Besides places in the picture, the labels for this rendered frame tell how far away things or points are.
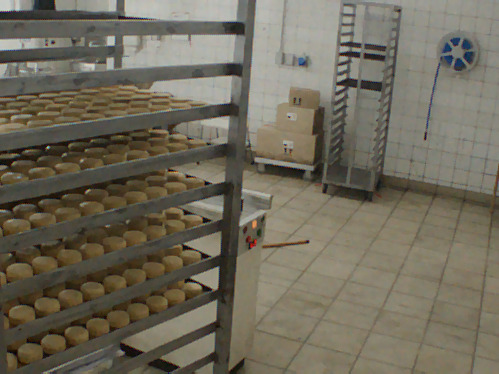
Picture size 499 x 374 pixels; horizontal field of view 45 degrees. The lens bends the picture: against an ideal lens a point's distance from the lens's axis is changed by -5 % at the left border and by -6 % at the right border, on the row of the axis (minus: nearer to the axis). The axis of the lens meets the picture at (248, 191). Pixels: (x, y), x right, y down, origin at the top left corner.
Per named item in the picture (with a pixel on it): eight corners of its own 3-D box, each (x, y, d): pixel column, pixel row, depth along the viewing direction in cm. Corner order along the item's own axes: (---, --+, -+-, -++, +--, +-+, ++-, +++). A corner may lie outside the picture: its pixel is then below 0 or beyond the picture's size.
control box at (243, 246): (231, 255, 264) (233, 224, 260) (257, 238, 284) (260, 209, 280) (238, 257, 262) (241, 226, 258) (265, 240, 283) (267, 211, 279)
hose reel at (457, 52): (465, 145, 600) (481, 33, 567) (464, 148, 585) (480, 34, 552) (424, 138, 614) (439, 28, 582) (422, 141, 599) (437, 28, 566)
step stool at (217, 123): (254, 164, 678) (257, 122, 664) (231, 172, 641) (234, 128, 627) (219, 156, 699) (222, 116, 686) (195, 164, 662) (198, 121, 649)
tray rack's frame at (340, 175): (334, 174, 648) (352, 0, 595) (382, 183, 633) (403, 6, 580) (319, 190, 590) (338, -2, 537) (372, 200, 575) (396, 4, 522)
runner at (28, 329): (218, 259, 153) (219, 248, 152) (227, 263, 152) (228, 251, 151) (-23, 347, 106) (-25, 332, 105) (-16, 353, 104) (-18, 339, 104)
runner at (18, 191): (226, 151, 145) (226, 138, 144) (235, 153, 144) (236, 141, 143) (-36, 205, 98) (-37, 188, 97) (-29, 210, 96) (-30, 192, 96)
